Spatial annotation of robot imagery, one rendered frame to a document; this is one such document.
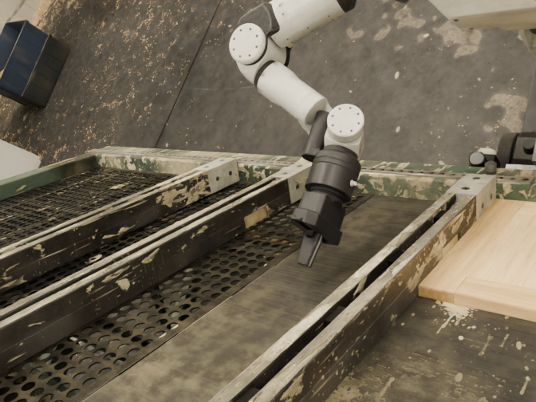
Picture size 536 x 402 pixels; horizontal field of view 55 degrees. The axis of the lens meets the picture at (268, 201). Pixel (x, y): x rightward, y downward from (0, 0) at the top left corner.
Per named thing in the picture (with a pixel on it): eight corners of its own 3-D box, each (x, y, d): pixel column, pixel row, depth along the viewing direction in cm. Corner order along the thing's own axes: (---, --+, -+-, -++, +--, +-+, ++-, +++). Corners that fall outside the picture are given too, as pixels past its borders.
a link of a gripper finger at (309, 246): (296, 264, 91) (307, 231, 93) (311, 267, 89) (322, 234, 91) (292, 261, 90) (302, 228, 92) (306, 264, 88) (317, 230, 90)
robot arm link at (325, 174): (310, 242, 99) (329, 185, 102) (354, 250, 93) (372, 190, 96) (275, 216, 90) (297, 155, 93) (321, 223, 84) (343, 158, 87)
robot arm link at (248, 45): (217, 17, 102) (316, -45, 93) (248, 36, 114) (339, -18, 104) (234, 70, 100) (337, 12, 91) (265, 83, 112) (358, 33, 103)
